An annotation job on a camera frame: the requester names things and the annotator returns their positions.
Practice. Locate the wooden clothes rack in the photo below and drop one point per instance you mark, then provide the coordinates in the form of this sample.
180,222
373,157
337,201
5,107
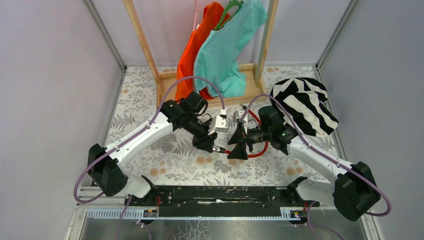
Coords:
252,71

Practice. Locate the orange shirt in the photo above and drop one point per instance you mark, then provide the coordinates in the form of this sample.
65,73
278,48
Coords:
211,15

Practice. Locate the black white striped cloth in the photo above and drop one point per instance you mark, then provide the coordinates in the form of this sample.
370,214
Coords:
303,98

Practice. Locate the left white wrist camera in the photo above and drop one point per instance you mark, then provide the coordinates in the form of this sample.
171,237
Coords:
219,123

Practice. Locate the white slotted cable duct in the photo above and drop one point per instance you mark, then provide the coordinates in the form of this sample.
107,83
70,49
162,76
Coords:
128,214

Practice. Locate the pink clothes hanger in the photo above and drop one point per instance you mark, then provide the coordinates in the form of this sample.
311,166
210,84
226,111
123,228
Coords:
197,15

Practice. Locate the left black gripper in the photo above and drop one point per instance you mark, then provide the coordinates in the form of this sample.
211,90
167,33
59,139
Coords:
204,142

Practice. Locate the teal shirt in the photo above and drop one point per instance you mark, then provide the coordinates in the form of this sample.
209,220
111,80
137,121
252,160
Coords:
216,59

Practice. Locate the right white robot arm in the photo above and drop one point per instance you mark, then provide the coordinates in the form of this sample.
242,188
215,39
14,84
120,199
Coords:
350,186

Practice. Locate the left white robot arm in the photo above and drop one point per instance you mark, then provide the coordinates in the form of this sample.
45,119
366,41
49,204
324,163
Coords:
107,164

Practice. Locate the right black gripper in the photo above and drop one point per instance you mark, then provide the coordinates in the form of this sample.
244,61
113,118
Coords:
239,152

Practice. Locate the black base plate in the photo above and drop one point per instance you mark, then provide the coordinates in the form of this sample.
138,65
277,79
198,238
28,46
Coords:
222,202

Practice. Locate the green clothes hanger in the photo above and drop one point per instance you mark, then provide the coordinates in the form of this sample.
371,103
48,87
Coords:
226,17

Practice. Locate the floral table mat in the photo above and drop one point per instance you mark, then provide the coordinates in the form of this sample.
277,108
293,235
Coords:
173,160

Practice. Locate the red cable lock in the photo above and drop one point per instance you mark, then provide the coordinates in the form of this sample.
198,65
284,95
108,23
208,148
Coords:
253,150

